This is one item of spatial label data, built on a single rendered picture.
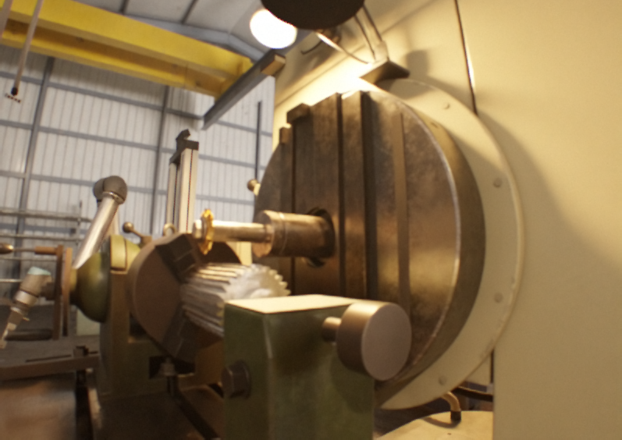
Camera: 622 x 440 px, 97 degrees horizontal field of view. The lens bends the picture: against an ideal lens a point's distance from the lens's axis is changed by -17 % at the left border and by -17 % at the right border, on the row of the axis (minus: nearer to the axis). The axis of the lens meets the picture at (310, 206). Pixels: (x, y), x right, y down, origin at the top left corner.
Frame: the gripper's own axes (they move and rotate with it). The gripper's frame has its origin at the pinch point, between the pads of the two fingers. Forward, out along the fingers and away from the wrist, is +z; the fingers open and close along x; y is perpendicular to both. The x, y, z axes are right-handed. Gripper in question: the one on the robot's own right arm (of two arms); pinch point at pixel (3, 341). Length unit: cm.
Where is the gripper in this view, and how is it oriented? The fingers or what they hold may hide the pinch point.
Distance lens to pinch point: 182.5
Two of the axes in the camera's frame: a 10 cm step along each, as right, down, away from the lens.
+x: -7.1, 2.3, 6.6
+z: -2.0, 8.4, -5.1
